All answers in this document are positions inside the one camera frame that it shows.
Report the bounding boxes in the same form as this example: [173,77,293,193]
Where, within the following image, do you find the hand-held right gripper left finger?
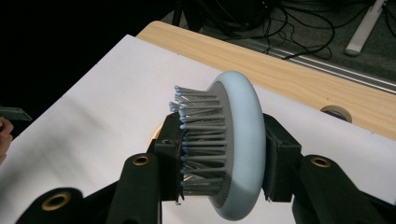
[146,111,187,203]

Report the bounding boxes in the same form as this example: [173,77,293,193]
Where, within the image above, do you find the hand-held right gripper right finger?
[262,113,304,203]

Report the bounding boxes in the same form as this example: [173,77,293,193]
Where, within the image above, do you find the cream ribbed round container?
[150,123,164,142]

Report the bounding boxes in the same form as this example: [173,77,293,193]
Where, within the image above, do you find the light blue hairbrush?
[168,70,268,222]

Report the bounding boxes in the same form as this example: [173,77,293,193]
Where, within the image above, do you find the white table sheet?
[0,34,396,224]

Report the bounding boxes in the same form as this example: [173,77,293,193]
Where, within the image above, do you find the white metal stand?
[343,0,389,58]

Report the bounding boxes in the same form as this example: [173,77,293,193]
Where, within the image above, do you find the metal floor rail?
[246,38,396,95]

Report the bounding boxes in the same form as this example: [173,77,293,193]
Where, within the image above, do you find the black floor cables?
[172,0,396,62]

